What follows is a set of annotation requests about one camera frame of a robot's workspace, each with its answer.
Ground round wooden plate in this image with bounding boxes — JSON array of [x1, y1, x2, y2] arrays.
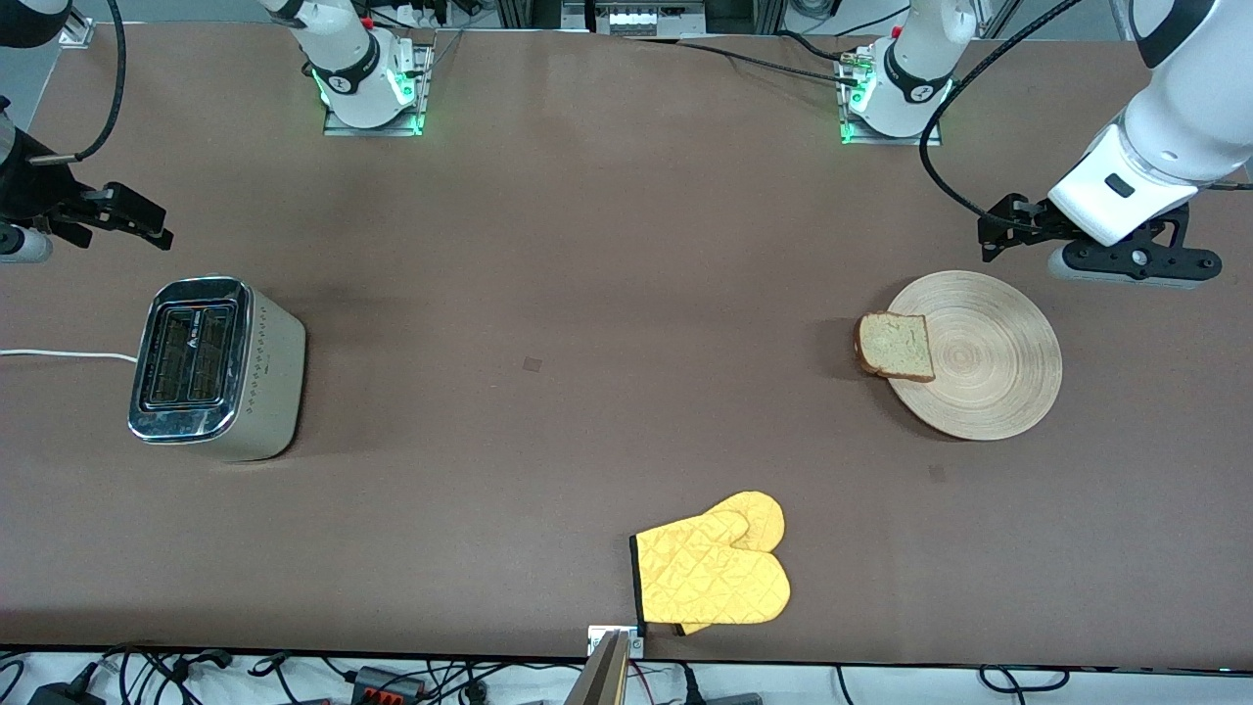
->
[[885, 269, 1064, 443]]

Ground brown bread slice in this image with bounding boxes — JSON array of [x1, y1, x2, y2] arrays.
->
[[854, 310, 937, 384]]

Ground silver two-slot toaster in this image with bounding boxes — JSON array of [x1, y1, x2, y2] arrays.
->
[[126, 275, 308, 464]]

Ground yellow quilted oven mitt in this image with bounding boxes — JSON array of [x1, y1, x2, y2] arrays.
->
[[628, 506, 793, 629], [673, 491, 787, 638]]

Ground white power strip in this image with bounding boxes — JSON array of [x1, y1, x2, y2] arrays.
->
[[606, 6, 669, 36]]

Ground black and red connector block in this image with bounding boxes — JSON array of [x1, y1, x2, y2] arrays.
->
[[351, 665, 428, 703]]

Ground black plug box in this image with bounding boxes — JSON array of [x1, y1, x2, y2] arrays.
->
[[683, 666, 766, 705]]

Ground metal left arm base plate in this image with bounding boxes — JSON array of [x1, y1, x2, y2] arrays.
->
[[836, 47, 944, 149]]

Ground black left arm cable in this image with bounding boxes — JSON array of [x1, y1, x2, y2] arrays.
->
[[917, 0, 1084, 237]]

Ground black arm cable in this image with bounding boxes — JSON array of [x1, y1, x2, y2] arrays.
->
[[26, 0, 129, 165], [917, 0, 1084, 237]]

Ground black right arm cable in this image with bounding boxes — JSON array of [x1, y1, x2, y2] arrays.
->
[[26, 0, 129, 165]]

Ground white toaster power cord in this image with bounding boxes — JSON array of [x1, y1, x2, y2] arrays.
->
[[0, 348, 139, 366]]

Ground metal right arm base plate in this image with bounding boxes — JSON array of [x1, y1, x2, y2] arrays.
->
[[322, 37, 434, 139]]

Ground black cable across table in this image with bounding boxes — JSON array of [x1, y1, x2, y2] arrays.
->
[[625, 35, 864, 86]]

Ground black looped floor cable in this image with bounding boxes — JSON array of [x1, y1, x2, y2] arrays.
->
[[978, 665, 1070, 695]]

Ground small metal edge bracket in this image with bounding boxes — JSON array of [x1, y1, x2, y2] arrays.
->
[[586, 626, 646, 660]]

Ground aluminium camera mount beam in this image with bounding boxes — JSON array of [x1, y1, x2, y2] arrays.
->
[[565, 631, 630, 705]]

